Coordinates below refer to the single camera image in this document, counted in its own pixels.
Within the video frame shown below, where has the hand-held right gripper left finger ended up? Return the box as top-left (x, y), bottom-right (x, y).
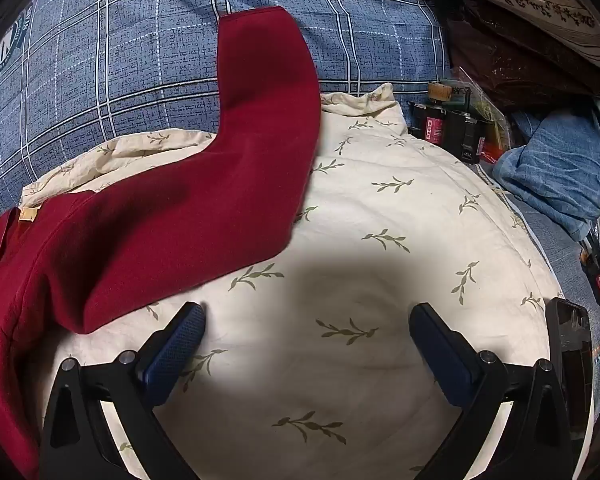
top-left (39, 301), bottom-right (207, 480)

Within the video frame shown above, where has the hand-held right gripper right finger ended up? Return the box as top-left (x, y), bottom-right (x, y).
top-left (409, 303), bottom-right (588, 480)

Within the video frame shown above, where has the red knit sweater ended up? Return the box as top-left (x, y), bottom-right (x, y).
top-left (0, 6), bottom-right (322, 480)

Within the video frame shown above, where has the cream leaf-print pillow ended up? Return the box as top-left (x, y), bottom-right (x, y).
top-left (20, 82), bottom-right (596, 480)

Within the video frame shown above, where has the light blue denim cloth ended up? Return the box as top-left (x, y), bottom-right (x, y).
top-left (492, 92), bottom-right (600, 241)

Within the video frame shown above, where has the black box with red label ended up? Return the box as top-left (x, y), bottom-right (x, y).
top-left (407, 100), bottom-right (482, 163)

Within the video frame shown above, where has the clear plastic packet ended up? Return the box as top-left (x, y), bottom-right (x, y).
top-left (450, 66), bottom-right (510, 162)

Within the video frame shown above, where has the blue plaid pillow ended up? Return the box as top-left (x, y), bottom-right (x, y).
top-left (0, 0), bottom-right (451, 221)

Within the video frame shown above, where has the dark brown plastic bag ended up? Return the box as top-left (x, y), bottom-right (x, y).
top-left (447, 0), bottom-right (600, 111)

